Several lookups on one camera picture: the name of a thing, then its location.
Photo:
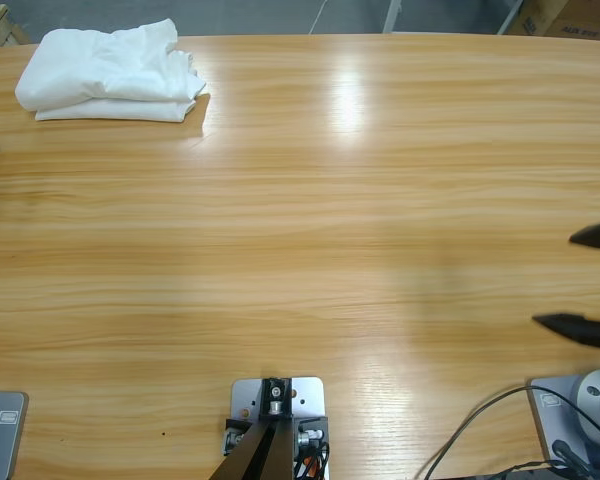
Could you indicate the white T-shirt with black print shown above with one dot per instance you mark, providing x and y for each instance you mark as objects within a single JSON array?
[{"x": 105, "y": 65}]

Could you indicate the wooden pallet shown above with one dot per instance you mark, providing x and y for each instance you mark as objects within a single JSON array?
[{"x": 0, "y": 27}]

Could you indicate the cardboard box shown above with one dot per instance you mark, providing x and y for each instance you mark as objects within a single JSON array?
[{"x": 580, "y": 15}]

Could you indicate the white metal leg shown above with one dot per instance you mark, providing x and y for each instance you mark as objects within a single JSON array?
[
  {"x": 510, "y": 15},
  {"x": 393, "y": 15}
]

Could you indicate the white mounting block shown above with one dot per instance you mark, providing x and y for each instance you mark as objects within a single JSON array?
[{"x": 311, "y": 395}]

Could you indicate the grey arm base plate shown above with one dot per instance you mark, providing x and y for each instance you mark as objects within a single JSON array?
[
  {"x": 547, "y": 425},
  {"x": 5, "y": 445}
]

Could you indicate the dark camera post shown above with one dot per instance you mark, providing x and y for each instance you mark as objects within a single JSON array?
[{"x": 265, "y": 450}]

